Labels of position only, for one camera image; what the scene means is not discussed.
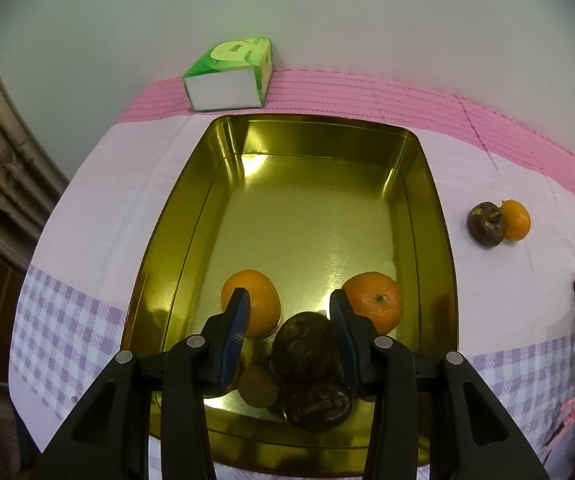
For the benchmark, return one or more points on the orange tangerine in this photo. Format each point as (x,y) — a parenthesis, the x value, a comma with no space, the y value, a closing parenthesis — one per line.
(377,305)
(262,295)
(517,220)

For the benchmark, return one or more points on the dark brown round fruit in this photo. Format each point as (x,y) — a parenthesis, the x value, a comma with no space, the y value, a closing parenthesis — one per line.
(302,347)

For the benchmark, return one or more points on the green tissue box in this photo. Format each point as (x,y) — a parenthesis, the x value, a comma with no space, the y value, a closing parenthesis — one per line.
(222,90)

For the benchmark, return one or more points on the gold metal tin tray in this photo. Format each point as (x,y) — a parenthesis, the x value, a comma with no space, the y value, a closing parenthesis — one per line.
(307,220)

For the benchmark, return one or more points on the pink and purple checked bedsheet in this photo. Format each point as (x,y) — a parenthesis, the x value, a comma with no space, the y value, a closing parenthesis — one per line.
(492,310)

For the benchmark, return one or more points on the small brown round fruit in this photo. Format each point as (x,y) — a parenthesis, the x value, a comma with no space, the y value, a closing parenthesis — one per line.
(260,385)

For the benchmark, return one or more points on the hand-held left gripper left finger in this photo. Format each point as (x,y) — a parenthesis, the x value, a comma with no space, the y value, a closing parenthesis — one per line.
(237,332)

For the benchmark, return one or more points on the dark mangosteen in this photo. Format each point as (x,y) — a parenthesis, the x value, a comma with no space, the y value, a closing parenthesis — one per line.
(486,225)
(317,405)

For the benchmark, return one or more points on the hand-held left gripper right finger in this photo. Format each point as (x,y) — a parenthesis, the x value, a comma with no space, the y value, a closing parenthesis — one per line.
(343,335)

